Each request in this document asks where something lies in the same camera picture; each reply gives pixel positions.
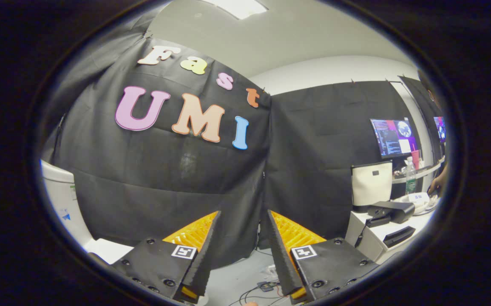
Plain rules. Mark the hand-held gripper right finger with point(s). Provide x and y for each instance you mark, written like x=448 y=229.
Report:
x=281 y=259

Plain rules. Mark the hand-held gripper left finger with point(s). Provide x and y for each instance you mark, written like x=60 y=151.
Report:
x=202 y=259

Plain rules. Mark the white toilet lid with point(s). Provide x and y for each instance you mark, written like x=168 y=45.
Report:
x=109 y=251

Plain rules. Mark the white toilet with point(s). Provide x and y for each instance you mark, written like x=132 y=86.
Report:
x=62 y=199

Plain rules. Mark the small black floor device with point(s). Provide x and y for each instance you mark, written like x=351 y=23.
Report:
x=266 y=286

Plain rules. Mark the black backdrop cloth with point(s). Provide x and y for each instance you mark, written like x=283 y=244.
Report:
x=164 y=182

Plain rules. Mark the white cabinet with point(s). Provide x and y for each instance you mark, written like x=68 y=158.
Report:
x=370 y=242

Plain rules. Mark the cream tote bag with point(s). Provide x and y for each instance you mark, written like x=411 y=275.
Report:
x=370 y=185

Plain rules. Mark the black flat device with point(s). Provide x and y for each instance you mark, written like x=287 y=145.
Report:
x=398 y=236

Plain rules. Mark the black angular device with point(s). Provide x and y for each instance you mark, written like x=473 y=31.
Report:
x=392 y=210

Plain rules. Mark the white box with papers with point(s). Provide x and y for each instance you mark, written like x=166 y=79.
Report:
x=417 y=197

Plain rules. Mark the white desk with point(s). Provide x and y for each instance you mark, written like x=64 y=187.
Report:
x=424 y=172

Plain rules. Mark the red cup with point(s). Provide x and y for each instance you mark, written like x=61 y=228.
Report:
x=415 y=159

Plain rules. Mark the narrow computer monitor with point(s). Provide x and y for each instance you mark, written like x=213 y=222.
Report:
x=441 y=128

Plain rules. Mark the ceiling light panel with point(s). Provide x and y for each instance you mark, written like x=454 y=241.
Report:
x=241 y=7

